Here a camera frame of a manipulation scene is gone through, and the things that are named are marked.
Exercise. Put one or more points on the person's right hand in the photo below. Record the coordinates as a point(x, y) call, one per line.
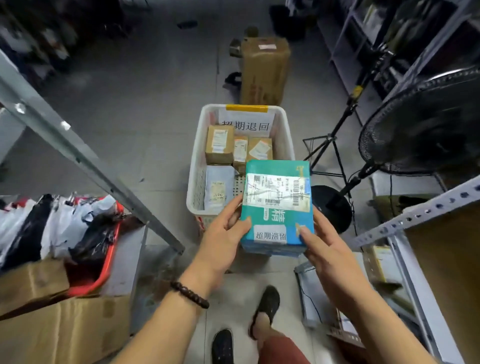
point(333, 266)

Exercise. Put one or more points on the flat black floor item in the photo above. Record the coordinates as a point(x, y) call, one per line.
point(187, 24)

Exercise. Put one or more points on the white perforated metal rack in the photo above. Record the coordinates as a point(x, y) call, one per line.
point(412, 215)

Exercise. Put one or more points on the large brown cardboard carton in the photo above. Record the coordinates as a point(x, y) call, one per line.
point(63, 330)

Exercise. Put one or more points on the dark cluttered goods pile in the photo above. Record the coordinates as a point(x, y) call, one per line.
point(45, 37)

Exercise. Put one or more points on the white poly mailer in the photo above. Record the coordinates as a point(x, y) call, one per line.
point(219, 176)

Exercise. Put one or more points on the black floor object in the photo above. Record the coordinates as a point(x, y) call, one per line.
point(233, 80)

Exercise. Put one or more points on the blue cardboard box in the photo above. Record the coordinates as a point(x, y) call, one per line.
point(277, 219)

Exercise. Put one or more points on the small yellowish box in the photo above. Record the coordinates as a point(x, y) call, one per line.
point(384, 262)

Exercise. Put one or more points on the white flat board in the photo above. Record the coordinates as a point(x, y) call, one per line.
point(318, 296)

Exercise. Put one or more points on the red plastic tray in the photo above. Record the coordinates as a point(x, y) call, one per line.
point(101, 270)

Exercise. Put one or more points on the yellow tape piece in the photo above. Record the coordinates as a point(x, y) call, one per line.
point(247, 108)

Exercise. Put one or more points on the white plastic basket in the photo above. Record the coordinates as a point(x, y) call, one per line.
point(212, 107)

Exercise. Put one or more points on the person's black shoe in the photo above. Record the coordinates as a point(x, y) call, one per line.
point(268, 303)
point(222, 347)

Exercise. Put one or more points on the black bin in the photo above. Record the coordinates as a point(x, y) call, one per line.
point(287, 22)

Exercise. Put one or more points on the grey floor item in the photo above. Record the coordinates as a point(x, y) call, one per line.
point(236, 48)

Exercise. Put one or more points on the taped brown parcel long label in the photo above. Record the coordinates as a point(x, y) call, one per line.
point(240, 150)

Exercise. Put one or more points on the olive brown box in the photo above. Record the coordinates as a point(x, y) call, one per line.
point(390, 208)

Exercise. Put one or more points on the person's red trouser leg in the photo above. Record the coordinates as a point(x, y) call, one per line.
point(281, 350)

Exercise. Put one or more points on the black tripod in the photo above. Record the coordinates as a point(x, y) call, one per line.
point(330, 138)

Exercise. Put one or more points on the big plain cardboard sheet box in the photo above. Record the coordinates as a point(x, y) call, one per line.
point(450, 270)

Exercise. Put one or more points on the brown box labelled 0227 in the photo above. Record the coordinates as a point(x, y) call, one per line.
point(260, 144)

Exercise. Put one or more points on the grey metal rack frame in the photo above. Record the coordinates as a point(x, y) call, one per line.
point(75, 150)

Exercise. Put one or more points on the open brown cardboard box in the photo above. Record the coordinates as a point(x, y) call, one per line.
point(33, 281)

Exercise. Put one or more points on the person's left hand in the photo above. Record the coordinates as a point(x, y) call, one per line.
point(217, 251)

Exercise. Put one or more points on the black standing fan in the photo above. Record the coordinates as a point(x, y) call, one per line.
point(420, 127)

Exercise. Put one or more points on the white storage rack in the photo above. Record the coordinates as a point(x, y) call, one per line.
point(345, 56)

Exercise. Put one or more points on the tall printed floor carton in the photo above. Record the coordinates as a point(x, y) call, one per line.
point(264, 71)

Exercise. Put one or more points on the white paper sign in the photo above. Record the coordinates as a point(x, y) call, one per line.
point(245, 123)

